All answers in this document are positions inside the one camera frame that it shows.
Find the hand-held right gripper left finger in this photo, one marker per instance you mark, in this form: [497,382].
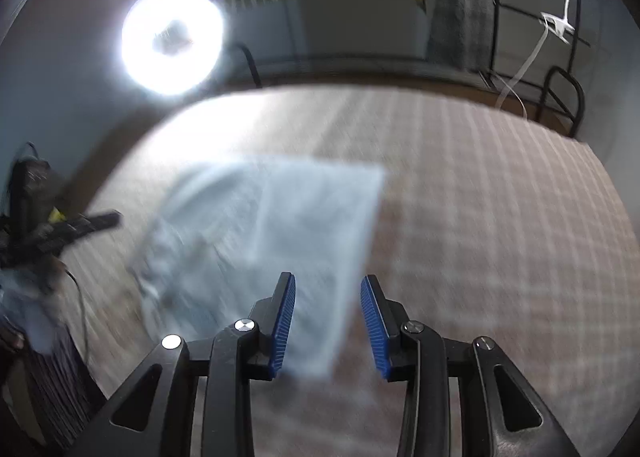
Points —
[282,322]

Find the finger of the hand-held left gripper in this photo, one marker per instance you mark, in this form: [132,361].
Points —
[85,226]

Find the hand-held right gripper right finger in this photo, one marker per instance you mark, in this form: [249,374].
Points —
[374,327]

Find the small white shirt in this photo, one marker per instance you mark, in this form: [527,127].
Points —
[280,232]

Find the person's left hand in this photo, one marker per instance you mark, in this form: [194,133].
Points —
[30,302]

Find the plaid tablecloth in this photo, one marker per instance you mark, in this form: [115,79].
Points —
[490,237]

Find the zebra striped pants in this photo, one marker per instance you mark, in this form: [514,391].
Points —
[55,387]

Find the white clip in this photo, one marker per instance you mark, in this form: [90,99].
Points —
[557,27]

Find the black chair frame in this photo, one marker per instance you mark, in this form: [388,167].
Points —
[575,92]

